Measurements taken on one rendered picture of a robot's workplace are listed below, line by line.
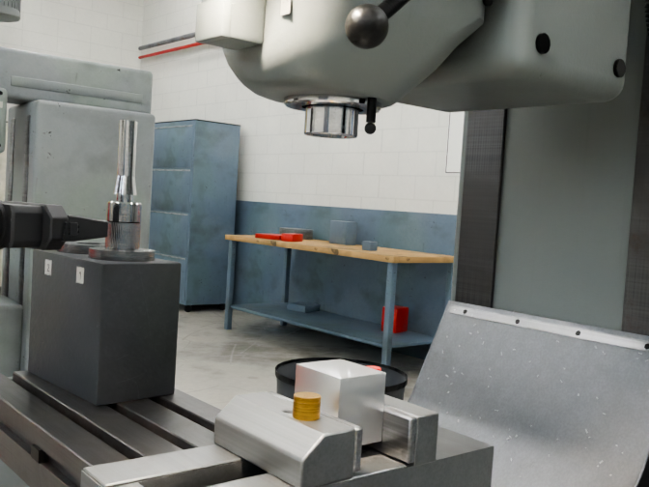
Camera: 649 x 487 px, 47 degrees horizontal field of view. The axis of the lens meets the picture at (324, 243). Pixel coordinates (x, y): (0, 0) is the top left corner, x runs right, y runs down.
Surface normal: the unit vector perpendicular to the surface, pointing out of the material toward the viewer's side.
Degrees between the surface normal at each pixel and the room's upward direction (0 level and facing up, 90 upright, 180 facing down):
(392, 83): 126
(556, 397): 63
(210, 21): 90
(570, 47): 90
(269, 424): 40
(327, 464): 90
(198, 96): 90
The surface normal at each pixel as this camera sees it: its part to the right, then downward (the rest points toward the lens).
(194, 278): 0.65, 0.08
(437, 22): 0.59, 0.39
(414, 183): -0.76, -0.01
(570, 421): -0.65, -0.47
